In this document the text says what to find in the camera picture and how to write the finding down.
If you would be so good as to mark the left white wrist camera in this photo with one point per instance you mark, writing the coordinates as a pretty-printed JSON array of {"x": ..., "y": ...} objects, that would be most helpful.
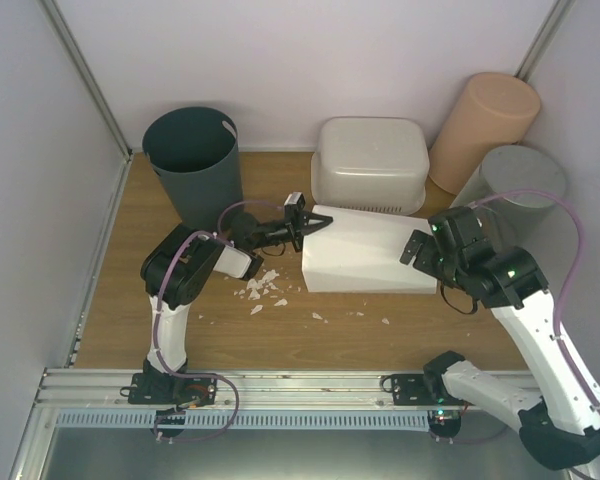
[{"x": 295, "y": 200}]

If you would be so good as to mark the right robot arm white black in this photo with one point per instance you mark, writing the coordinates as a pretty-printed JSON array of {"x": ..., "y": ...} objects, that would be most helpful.
[{"x": 560, "y": 426}]

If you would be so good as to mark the grey slotted cable duct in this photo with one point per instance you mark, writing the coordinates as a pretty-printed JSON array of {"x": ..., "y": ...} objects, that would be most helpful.
[{"x": 248, "y": 420}]

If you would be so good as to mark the dark grey bin white liner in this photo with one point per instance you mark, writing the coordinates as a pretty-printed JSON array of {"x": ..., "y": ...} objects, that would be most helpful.
[{"x": 195, "y": 155}]

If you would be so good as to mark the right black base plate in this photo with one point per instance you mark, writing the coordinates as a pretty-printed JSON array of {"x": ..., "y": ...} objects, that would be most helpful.
[{"x": 411, "y": 389}]

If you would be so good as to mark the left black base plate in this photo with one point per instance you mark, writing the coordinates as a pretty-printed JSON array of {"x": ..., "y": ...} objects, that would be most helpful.
[{"x": 157, "y": 388}]

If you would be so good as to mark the salmon pink plastic bin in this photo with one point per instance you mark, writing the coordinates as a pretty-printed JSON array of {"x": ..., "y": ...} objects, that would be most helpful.
[{"x": 493, "y": 109}]

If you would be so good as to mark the aluminium frame post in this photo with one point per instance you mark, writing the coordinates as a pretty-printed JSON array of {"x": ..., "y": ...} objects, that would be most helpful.
[
  {"x": 67, "y": 39},
  {"x": 550, "y": 26}
]

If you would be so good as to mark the left aluminium frame post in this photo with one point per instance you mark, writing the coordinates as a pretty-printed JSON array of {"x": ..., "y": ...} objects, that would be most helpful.
[{"x": 67, "y": 39}]

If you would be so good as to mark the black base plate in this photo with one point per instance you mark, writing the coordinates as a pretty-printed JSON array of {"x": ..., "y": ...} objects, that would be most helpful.
[
  {"x": 411, "y": 389},
  {"x": 157, "y": 388}
]

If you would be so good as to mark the white plastic shard pile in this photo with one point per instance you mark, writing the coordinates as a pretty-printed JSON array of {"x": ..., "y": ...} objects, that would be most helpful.
[{"x": 262, "y": 288}]

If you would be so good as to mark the right aluminium frame post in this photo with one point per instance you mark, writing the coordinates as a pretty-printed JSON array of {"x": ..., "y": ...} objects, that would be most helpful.
[{"x": 550, "y": 26}]

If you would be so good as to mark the aluminium front rail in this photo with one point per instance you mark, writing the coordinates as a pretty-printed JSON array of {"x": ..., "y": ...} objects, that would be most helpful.
[{"x": 258, "y": 389}]

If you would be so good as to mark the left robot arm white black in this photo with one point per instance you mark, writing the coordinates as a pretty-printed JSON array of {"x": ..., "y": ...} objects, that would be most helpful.
[{"x": 176, "y": 272}]

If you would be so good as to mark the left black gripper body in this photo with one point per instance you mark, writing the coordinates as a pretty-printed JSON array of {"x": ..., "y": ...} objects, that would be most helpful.
[{"x": 292, "y": 225}]

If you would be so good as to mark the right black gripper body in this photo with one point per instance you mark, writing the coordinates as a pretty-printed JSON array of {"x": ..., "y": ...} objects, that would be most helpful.
[{"x": 443, "y": 270}]

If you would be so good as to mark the white octagonal bin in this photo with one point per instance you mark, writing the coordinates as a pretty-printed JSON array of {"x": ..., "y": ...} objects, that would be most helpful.
[{"x": 359, "y": 252}]

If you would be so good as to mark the white plastic basin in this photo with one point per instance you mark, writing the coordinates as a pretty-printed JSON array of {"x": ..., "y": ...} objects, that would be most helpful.
[{"x": 372, "y": 164}]

